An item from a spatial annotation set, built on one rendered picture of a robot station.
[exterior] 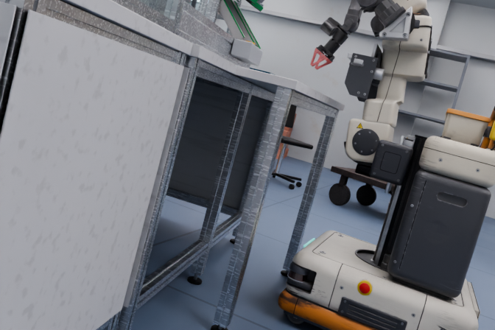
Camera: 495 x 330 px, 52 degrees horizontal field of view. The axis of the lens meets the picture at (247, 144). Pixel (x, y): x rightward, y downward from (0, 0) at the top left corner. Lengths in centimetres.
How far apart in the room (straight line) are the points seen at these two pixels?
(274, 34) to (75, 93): 848
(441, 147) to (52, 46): 138
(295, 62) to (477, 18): 297
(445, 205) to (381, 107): 45
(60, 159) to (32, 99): 14
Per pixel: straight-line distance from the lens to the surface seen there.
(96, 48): 87
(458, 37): 882
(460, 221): 186
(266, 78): 160
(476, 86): 871
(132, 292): 138
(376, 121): 201
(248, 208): 163
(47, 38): 76
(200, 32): 148
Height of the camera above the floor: 76
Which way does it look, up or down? 5 degrees down
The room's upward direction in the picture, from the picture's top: 15 degrees clockwise
